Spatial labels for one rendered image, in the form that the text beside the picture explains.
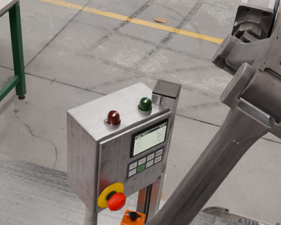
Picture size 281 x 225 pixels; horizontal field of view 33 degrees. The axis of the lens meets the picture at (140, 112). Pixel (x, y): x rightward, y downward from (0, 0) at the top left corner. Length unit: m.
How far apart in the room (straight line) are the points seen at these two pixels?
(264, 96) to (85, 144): 0.31
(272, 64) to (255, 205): 2.08
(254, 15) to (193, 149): 1.87
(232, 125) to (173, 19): 3.65
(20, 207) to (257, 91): 0.98
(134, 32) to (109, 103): 3.24
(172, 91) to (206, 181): 0.18
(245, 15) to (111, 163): 0.55
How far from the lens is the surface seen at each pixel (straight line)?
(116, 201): 0.86
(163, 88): 0.85
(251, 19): 1.16
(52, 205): 1.51
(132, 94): 0.86
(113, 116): 0.78
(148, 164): 0.90
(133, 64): 3.63
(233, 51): 1.03
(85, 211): 1.07
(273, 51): 0.72
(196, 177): 0.75
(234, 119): 0.72
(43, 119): 3.09
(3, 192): 1.56
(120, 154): 0.82
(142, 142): 0.83
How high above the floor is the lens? 1.99
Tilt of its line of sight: 39 degrees down
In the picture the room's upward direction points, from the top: 7 degrees clockwise
